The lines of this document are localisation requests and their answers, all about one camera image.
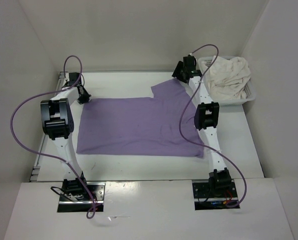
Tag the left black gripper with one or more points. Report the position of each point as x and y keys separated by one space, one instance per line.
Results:
x=86 y=98

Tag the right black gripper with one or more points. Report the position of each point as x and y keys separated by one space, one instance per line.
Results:
x=176 y=73

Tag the purple t shirt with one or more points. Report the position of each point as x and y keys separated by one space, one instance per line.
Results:
x=162 y=125

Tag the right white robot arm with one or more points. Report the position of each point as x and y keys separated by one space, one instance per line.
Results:
x=206 y=121

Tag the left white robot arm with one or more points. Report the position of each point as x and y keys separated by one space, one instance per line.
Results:
x=58 y=125

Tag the white plastic laundry basket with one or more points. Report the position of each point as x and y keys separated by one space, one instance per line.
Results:
x=207 y=62

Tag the white t shirt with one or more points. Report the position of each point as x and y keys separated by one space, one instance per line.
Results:
x=227 y=78

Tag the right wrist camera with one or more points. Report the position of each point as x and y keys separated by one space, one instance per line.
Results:
x=189 y=63

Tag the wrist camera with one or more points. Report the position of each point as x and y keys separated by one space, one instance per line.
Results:
x=73 y=80
x=189 y=63

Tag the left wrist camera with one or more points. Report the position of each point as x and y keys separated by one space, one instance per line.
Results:
x=73 y=80

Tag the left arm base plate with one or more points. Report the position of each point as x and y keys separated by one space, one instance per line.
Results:
x=80 y=203

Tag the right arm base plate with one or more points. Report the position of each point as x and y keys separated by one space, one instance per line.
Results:
x=204 y=199

